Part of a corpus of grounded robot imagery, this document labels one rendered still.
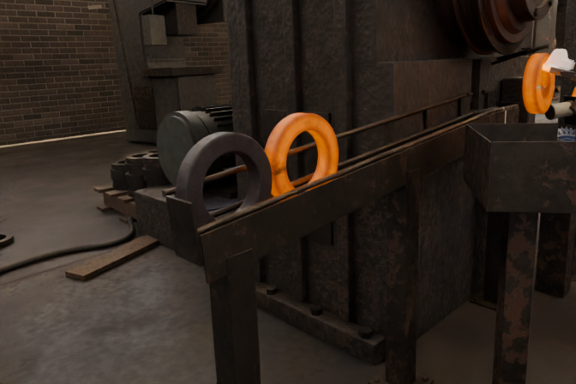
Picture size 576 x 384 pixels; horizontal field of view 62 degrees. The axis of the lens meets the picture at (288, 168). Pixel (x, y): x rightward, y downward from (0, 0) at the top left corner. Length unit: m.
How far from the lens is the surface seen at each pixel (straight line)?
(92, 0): 7.38
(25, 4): 7.08
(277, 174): 0.89
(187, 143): 2.22
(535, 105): 1.39
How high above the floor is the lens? 0.88
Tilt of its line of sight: 12 degrees down
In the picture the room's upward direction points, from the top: 2 degrees counter-clockwise
